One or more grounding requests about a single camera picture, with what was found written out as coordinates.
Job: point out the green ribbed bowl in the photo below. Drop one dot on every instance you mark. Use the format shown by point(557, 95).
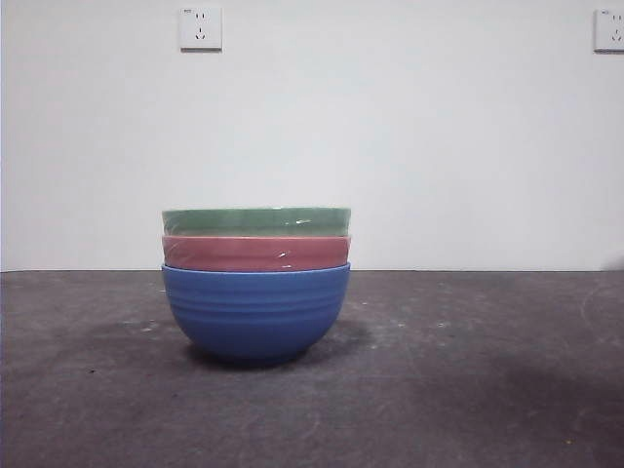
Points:
point(253, 222)

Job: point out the red ribbed bowl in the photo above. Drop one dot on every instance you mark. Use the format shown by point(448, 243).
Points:
point(234, 253)

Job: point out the blue ribbed bowl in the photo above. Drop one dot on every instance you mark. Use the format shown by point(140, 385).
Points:
point(256, 317)

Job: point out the white wall socket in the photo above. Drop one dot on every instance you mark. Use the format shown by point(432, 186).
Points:
point(201, 28)
point(610, 30)

